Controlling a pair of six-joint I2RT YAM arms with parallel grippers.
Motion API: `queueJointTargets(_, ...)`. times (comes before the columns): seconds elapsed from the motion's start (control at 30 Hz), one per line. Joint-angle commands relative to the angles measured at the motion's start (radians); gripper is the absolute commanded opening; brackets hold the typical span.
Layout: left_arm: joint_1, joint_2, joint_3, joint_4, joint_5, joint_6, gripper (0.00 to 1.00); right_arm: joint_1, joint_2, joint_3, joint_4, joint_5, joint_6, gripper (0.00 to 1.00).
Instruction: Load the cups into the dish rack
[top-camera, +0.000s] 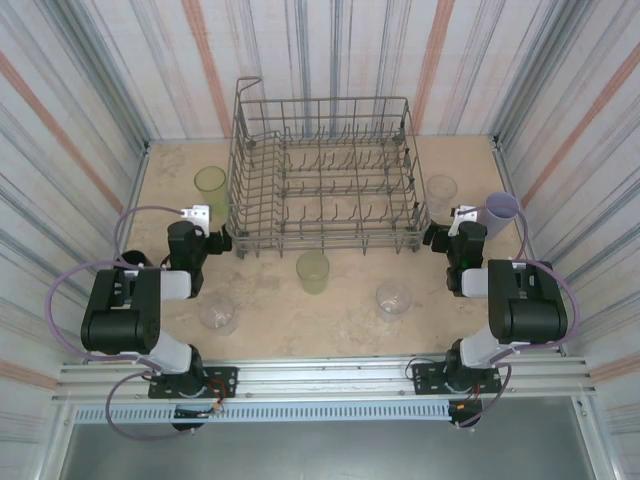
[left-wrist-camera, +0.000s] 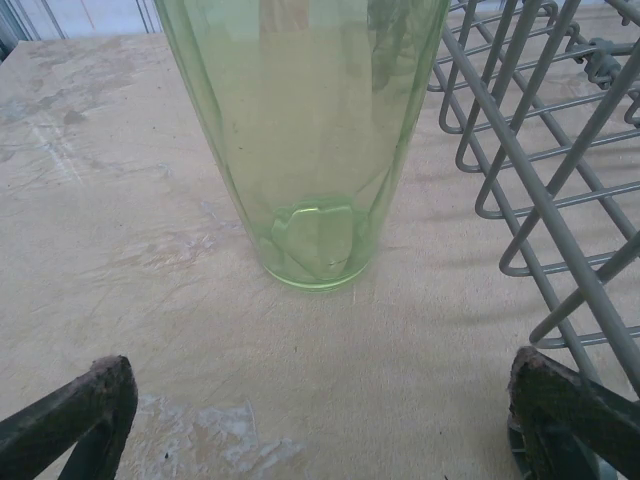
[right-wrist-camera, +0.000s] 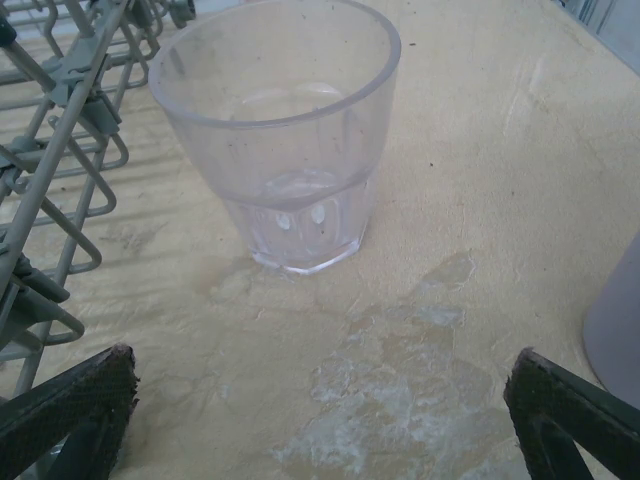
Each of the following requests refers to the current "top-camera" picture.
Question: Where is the purple plastic cup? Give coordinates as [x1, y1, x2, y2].
[477, 192, 521, 240]

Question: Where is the tall pale green cup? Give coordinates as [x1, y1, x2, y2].
[193, 166, 229, 219]

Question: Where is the black cup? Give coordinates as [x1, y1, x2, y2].
[117, 249, 151, 269]

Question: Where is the clear faceted plastic cup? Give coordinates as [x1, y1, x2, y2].
[375, 280, 413, 324]
[198, 293, 237, 335]

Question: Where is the short pale green cup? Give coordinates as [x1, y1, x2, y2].
[295, 251, 330, 295]

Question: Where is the tall clear plastic cup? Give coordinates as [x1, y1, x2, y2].
[425, 174, 459, 217]

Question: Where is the grey wire dish rack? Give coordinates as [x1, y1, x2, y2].
[224, 76, 432, 260]

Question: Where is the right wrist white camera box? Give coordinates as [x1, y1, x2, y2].
[448, 204, 481, 236]

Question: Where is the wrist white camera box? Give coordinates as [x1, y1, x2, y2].
[179, 203, 214, 236]
[448, 204, 481, 236]

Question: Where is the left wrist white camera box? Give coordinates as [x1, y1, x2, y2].
[179, 203, 214, 236]

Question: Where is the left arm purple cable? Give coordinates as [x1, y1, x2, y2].
[45, 205, 196, 442]

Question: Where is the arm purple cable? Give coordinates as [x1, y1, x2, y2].
[452, 207, 581, 430]
[45, 205, 196, 442]

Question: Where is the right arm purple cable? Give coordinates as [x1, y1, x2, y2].
[452, 207, 581, 430]

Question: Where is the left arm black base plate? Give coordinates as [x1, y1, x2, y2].
[148, 366, 239, 400]

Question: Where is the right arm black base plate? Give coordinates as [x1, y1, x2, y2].
[411, 362, 503, 396]

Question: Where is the aluminium mounting rail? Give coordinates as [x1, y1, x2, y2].
[52, 355, 599, 404]

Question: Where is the white slotted cable duct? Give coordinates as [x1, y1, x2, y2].
[73, 402, 454, 425]

